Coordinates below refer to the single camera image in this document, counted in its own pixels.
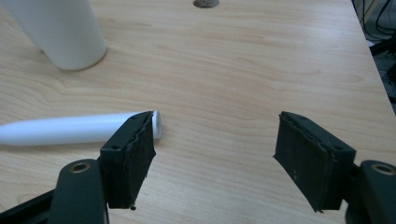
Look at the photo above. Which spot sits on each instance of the white cylindrical cup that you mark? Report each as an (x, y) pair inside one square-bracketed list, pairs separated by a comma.
[(62, 29)]

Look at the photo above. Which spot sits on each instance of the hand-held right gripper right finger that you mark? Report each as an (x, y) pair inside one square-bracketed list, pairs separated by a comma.
[(311, 158)]

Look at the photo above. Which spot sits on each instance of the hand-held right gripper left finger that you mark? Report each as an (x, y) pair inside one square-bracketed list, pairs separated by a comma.
[(126, 161)]

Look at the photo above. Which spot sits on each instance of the white tube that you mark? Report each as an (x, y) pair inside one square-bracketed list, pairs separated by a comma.
[(62, 129)]

